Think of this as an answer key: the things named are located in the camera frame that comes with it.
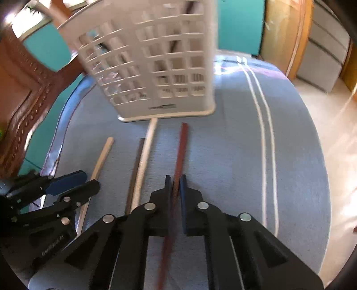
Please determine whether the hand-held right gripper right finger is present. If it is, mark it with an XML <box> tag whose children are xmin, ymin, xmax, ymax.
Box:
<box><xmin>180</xmin><ymin>174</ymin><xmax>324</xmax><ymax>290</ymax></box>

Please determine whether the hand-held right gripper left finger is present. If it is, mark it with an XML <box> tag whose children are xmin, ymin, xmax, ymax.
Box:
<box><xmin>33</xmin><ymin>175</ymin><xmax>174</xmax><ymax>290</ymax></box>

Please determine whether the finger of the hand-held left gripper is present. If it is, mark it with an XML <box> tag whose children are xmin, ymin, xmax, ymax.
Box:
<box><xmin>17</xmin><ymin>180</ymin><xmax>100</xmax><ymax>232</ymax></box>
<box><xmin>6</xmin><ymin>170</ymin><xmax>87</xmax><ymax>205</ymax></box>

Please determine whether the light wooden chopstick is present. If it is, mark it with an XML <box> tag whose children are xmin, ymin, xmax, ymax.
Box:
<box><xmin>131</xmin><ymin>118</ymin><xmax>158</xmax><ymax>208</ymax></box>
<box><xmin>76</xmin><ymin>137</ymin><xmax>115</xmax><ymax>236</ymax></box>

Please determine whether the red-brown chopstick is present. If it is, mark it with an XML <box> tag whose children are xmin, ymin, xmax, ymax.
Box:
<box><xmin>155</xmin><ymin>122</ymin><xmax>189</xmax><ymax>290</ymax></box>

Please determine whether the white plastic utensil basket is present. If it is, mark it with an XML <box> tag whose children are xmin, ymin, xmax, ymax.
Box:
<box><xmin>57</xmin><ymin>0</ymin><xmax>218</xmax><ymax>123</ymax></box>

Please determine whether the dark brown chopstick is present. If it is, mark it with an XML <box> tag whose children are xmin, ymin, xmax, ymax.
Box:
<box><xmin>125</xmin><ymin>138</ymin><xmax>146</xmax><ymax>215</ymax></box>

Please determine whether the blue striped cloth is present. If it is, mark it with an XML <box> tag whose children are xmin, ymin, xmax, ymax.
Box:
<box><xmin>28</xmin><ymin>54</ymin><xmax>335</xmax><ymax>290</ymax></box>

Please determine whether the carved wooden chair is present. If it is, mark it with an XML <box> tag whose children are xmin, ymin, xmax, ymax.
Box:
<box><xmin>0</xmin><ymin>0</ymin><xmax>90</xmax><ymax>179</ymax></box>

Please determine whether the wooden framed glass sliding door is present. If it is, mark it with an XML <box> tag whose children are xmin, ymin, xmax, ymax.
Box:
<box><xmin>262</xmin><ymin>0</ymin><xmax>314</xmax><ymax>81</ymax></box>

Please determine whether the grey refrigerator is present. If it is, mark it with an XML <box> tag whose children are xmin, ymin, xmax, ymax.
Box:
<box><xmin>296</xmin><ymin>11</ymin><xmax>352</xmax><ymax>92</ymax></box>

